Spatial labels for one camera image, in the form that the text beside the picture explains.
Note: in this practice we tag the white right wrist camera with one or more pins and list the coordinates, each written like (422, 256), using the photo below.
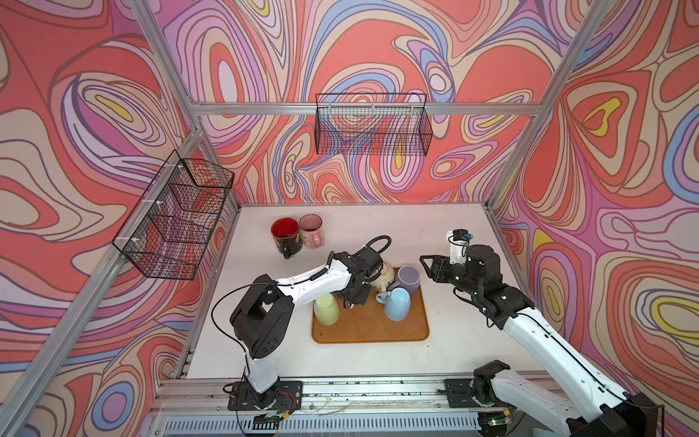
(459, 241)

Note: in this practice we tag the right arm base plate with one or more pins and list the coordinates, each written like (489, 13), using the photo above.
(463, 393)

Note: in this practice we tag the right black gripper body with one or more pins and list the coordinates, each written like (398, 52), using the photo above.
(457, 276)

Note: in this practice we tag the purple mug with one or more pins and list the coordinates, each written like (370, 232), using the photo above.
(407, 278)

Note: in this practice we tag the light blue mug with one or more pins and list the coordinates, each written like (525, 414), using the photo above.
(396, 303)

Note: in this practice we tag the black red mug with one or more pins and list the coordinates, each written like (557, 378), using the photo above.
(287, 237)

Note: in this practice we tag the pink floral mug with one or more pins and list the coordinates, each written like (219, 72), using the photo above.
(311, 231)

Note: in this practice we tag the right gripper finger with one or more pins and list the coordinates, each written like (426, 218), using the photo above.
(435, 273)
(429, 259)

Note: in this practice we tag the back black wire basket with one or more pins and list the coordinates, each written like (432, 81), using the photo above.
(372, 124)

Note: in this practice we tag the orange brown serving tray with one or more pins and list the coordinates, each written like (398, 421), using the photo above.
(369, 324)

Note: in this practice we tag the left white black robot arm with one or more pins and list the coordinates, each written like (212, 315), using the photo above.
(261, 319)

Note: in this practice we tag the light green mug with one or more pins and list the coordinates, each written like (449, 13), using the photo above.
(326, 310)

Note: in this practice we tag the beige ceramic teapot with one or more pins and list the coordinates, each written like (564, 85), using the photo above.
(386, 278)

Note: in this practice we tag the left black wire basket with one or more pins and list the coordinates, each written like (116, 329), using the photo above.
(182, 207)

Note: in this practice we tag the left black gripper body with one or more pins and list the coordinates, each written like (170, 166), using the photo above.
(359, 297)

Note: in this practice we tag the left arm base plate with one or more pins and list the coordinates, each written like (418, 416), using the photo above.
(282, 397)

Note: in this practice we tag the black wire basket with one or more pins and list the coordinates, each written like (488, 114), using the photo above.
(182, 207)
(372, 124)

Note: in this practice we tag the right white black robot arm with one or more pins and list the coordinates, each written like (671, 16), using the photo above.
(592, 404)

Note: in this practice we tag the aluminium rail with vents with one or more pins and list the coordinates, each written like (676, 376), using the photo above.
(329, 406)

